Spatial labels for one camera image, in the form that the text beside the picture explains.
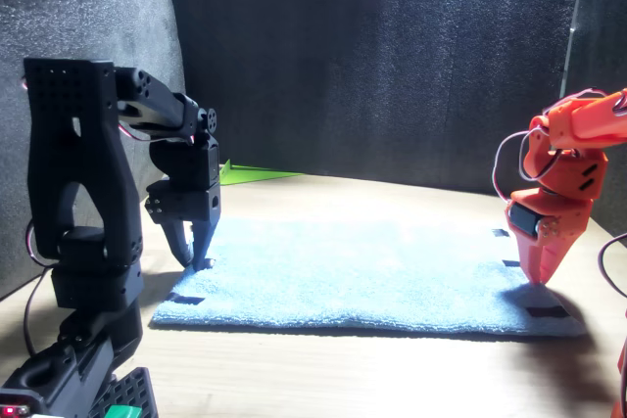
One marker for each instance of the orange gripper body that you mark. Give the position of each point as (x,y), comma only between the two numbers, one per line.
(563,217)

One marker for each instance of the light blue towel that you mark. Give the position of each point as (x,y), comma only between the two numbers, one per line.
(352,276)

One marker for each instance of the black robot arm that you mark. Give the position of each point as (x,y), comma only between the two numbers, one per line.
(73,153)

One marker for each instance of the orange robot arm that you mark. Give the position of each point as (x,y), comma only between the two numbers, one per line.
(583,129)

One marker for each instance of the lime green card sheet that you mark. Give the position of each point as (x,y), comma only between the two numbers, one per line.
(245,174)

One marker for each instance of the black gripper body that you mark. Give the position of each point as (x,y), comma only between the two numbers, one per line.
(186,202)

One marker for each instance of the grey foam panel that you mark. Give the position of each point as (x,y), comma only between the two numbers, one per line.
(367,70)
(602,21)
(73,7)

